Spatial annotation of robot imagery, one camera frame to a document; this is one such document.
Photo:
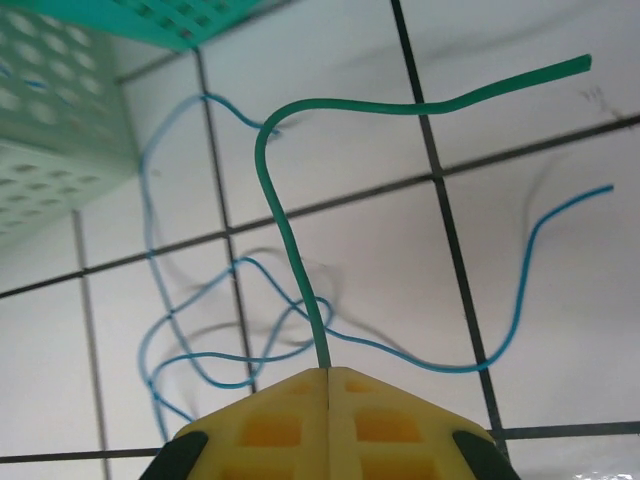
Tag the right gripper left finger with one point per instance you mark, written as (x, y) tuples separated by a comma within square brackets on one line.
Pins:
[(260, 435)]

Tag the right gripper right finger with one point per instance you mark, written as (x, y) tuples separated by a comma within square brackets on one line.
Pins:
[(395, 435)]

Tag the light green plastic basket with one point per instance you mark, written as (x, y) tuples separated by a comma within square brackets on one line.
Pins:
[(50, 125)]

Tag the teal perforated plastic basket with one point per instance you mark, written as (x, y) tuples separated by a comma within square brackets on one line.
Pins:
[(165, 22)]

